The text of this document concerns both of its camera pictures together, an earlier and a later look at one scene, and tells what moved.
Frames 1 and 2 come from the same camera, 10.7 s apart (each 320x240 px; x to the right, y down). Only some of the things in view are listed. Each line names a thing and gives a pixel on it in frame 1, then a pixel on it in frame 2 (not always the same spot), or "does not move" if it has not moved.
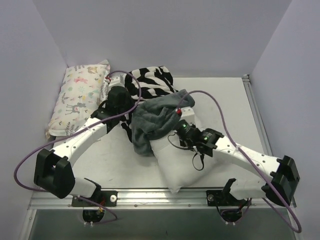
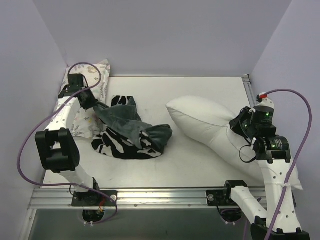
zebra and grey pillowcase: [157, 104] to [124, 135]
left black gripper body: [122, 91] to [88, 99]
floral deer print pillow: [82, 94] does not move
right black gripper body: [180, 126] to [238, 121]
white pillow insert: [181, 167] to [212, 122]
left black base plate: [107, 198] does not move
